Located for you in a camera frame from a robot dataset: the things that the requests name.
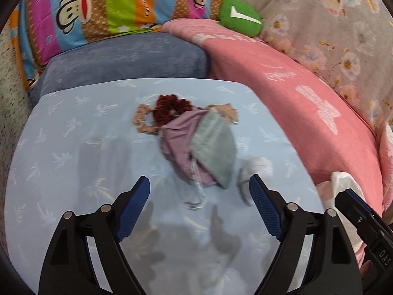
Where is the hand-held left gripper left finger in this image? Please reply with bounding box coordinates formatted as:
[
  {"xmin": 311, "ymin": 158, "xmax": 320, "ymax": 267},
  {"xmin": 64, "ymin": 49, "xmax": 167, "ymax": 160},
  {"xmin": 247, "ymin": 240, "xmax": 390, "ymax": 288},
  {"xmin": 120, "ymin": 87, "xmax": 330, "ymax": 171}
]
[{"xmin": 38, "ymin": 176, "xmax": 151, "ymax": 295}]

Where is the pink blanket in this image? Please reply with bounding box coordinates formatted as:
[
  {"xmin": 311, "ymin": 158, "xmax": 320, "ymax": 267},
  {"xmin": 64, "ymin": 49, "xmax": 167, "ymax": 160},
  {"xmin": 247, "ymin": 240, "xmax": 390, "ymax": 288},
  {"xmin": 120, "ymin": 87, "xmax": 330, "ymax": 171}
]
[{"xmin": 161, "ymin": 18, "xmax": 385, "ymax": 210}]

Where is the waste bin with white liner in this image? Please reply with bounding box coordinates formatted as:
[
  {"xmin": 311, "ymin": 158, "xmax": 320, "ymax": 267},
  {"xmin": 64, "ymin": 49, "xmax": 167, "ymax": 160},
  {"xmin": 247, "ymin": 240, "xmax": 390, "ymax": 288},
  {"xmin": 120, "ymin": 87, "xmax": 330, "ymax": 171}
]
[{"xmin": 316, "ymin": 171, "xmax": 384, "ymax": 254}]

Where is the pink floral pillow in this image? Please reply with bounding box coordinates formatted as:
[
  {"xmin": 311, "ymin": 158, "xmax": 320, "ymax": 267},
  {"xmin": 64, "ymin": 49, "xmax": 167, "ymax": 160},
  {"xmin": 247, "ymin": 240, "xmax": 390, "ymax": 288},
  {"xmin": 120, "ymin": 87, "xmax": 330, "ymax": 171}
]
[{"xmin": 379, "ymin": 122, "xmax": 393, "ymax": 176}]

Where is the grey-green cloth pouch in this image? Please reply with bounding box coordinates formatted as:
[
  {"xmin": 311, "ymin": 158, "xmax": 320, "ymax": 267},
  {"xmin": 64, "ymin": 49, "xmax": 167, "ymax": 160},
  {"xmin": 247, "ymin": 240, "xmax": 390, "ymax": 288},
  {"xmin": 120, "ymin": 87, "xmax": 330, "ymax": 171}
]
[{"xmin": 189, "ymin": 111, "xmax": 237, "ymax": 190}]

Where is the colourful monkey print pillow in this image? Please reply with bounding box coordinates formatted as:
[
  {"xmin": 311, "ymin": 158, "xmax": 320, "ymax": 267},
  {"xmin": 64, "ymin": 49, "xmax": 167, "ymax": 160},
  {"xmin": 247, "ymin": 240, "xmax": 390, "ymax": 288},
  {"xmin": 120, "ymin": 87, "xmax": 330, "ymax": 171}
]
[{"xmin": 9, "ymin": 0, "xmax": 238, "ymax": 90}]

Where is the blue-grey cushion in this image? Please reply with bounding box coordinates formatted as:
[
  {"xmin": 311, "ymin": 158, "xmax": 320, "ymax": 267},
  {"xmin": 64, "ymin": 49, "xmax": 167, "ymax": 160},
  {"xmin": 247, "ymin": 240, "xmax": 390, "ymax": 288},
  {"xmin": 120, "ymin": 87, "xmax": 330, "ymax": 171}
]
[{"xmin": 31, "ymin": 32, "xmax": 211, "ymax": 109}]

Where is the brown dotted scrunchie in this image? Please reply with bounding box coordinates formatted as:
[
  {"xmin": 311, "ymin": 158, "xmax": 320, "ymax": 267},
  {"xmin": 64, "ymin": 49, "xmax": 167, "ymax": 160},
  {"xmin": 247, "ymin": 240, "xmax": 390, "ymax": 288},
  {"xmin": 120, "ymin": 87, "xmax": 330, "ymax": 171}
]
[{"xmin": 133, "ymin": 104, "xmax": 164, "ymax": 136}]

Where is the light blue palm print sheet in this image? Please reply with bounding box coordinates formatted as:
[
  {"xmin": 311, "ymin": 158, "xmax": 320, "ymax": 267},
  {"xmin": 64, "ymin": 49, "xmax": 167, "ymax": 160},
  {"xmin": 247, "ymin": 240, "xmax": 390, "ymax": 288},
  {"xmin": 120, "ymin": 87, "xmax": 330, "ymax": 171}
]
[{"xmin": 4, "ymin": 78, "xmax": 326, "ymax": 295}]

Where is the mauve cloth pouch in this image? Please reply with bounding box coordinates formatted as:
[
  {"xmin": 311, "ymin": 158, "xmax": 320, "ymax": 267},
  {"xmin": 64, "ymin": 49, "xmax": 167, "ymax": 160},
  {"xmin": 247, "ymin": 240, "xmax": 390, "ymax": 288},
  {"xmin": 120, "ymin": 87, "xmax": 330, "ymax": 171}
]
[{"xmin": 158, "ymin": 111, "xmax": 216, "ymax": 189}]

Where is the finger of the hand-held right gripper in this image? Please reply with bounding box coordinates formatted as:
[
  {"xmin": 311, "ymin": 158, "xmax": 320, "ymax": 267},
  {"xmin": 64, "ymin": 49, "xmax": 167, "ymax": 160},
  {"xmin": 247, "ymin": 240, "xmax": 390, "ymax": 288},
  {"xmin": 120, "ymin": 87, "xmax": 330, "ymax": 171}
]
[{"xmin": 335, "ymin": 190, "xmax": 389, "ymax": 244}]

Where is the green plush cushion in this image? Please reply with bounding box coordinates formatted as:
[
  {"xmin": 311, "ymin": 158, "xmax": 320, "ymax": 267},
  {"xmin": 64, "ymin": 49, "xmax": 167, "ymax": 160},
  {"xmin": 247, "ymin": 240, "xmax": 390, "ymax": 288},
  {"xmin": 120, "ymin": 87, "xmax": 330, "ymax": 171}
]
[{"xmin": 217, "ymin": 0, "xmax": 265, "ymax": 39}]

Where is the grey floral cloth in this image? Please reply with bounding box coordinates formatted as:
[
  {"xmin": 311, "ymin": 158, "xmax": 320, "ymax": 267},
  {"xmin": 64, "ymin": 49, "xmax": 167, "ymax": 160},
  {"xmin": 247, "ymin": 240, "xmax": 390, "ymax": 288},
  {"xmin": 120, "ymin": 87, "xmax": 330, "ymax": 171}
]
[{"xmin": 233, "ymin": 0, "xmax": 393, "ymax": 136}]

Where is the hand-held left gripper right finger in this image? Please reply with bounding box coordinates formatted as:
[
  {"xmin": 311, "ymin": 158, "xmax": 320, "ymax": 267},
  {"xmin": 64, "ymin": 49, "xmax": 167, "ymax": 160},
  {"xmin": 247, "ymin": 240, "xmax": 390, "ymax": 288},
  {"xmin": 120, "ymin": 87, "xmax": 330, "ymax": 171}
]
[{"xmin": 249, "ymin": 174, "xmax": 361, "ymax": 295}]

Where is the dark red velvet scrunchie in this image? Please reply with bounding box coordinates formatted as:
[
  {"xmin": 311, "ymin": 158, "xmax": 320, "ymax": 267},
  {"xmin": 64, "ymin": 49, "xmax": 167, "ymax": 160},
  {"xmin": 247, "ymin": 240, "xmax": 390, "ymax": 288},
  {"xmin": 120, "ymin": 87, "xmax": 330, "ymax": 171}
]
[{"xmin": 153, "ymin": 95, "xmax": 193, "ymax": 127}]

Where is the grey braided cord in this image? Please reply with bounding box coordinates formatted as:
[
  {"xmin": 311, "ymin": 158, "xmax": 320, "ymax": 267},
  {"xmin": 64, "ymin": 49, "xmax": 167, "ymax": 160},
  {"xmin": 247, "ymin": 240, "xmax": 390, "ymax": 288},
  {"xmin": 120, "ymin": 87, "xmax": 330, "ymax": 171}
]
[{"xmin": 183, "ymin": 159, "xmax": 207, "ymax": 211}]

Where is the white cloth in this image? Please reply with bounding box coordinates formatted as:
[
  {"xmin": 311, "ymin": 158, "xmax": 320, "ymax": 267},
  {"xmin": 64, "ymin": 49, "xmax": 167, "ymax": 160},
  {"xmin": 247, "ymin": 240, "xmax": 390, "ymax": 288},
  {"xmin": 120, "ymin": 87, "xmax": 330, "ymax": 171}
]
[{"xmin": 236, "ymin": 157, "xmax": 274, "ymax": 207}]

